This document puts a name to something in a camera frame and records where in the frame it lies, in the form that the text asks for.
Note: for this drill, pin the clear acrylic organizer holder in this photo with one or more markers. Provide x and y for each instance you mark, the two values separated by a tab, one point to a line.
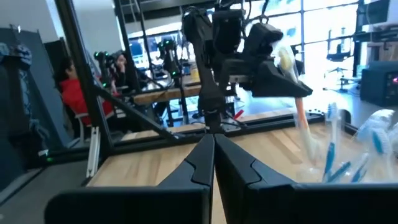
311	175

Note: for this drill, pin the background wooden table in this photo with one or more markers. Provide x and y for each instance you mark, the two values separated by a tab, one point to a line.
161	95

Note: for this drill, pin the black aluminium table frame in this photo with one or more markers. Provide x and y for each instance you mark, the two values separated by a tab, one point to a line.
77	62

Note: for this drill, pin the black computer with red lights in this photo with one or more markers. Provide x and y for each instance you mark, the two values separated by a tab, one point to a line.
376	84

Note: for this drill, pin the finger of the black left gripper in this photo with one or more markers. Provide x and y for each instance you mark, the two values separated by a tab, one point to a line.
273	84

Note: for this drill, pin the silver aluminium extrusion piece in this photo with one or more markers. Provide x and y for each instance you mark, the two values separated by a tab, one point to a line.
93	152

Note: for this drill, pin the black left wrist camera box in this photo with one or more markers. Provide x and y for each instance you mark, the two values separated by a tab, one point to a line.
262	40

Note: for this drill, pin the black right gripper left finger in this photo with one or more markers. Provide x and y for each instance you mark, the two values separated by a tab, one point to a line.
174	205

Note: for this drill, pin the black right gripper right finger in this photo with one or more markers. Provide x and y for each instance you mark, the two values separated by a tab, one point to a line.
264	202

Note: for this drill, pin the person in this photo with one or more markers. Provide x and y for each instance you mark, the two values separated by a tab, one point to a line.
121	68
74	96

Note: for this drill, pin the blue-grey hanging cloth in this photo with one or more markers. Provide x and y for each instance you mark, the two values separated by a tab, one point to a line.
18	56

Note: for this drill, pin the background black robot arm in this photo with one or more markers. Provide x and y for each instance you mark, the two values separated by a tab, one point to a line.
171	59
104	68

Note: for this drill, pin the dark grey partition panel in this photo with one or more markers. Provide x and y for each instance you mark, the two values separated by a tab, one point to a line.
40	93

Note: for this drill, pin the red object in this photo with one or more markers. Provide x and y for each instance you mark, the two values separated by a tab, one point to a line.
238	114

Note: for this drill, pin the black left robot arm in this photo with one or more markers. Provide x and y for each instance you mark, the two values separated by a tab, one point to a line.
205	77

